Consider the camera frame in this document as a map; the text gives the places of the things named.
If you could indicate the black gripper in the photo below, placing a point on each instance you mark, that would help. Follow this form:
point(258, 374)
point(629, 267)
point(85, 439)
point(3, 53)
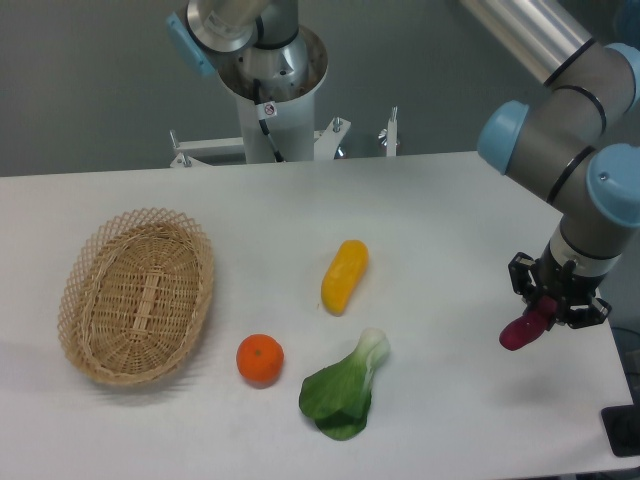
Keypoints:
point(577, 304)

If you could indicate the purple sweet potato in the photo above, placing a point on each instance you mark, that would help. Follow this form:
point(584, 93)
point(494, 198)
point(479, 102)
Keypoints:
point(527, 328)

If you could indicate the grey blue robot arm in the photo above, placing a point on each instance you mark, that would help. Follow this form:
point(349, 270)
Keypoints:
point(549, 150)

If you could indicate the woven wicker basket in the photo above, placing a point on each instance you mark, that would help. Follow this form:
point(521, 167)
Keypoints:
point(137, 297)

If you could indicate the black device at edge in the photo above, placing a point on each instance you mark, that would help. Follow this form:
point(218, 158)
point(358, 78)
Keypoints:
point(621, 424)

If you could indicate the yellow pepper toy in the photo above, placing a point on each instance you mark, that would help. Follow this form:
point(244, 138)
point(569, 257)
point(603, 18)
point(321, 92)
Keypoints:
point(343, 275)

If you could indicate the green bok choy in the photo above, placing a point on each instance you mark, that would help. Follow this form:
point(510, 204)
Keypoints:
point(338, 397)

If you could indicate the orange mandarin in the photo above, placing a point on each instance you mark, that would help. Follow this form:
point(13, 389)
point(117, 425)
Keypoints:
point(260, 359)

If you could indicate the white clamp bracket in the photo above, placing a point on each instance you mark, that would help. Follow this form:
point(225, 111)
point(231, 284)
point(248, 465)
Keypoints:
point(388, 137)

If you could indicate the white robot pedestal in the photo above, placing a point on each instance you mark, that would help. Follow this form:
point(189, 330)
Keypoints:
point(274, 91)

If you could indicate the white mounting frame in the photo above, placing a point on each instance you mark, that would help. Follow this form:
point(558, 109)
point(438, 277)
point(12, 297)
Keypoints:
point(212, 152)

